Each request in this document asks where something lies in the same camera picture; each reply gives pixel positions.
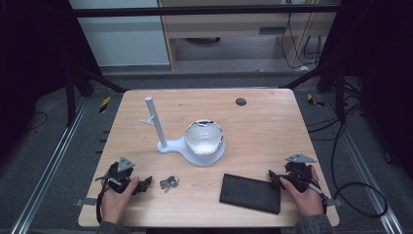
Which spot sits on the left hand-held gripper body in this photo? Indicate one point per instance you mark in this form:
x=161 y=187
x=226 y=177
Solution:
x=120 y=180

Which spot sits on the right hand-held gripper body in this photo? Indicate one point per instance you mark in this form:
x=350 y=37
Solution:
x=298 y=174

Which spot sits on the bunch of metal keys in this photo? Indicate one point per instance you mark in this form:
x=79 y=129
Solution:
x=168 y=184

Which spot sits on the white stand with post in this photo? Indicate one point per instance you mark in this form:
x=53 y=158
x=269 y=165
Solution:
x=157 y=125

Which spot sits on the white bowl with jagged rim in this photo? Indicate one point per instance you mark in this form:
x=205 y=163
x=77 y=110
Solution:
x=204 y=138

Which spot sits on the person's left hand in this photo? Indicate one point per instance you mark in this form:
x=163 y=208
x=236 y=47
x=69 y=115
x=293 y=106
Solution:
x=113 y=204

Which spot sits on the person's right hand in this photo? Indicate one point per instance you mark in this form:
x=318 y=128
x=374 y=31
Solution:
x=307 y=203

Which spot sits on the yellow black striped tape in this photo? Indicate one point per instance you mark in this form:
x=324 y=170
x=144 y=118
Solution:
x=313 y=100
x=104 y=104

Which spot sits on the dark round table grommet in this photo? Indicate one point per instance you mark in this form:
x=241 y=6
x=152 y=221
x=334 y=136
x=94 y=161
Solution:
x=241 y=101

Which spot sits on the black metal stand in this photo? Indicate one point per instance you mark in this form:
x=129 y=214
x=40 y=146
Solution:
x=69 y=94
x=339 y=87

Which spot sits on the white cabinet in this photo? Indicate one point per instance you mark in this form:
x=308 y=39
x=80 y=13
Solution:
x=123 y=39

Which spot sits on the wooden desk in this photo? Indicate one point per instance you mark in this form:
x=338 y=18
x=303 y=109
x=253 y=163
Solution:
x=233 y=22

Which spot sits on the black horizontal metal bar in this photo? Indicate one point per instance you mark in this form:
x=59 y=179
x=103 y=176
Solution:
x=195 y=11

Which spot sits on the grey metal table bracket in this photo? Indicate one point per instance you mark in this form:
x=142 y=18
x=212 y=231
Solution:
x=83 y=202
x=334 y=202

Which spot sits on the aluminium floor rail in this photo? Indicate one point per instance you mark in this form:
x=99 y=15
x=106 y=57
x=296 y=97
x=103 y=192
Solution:
x=367 y=169
x=48 y=169

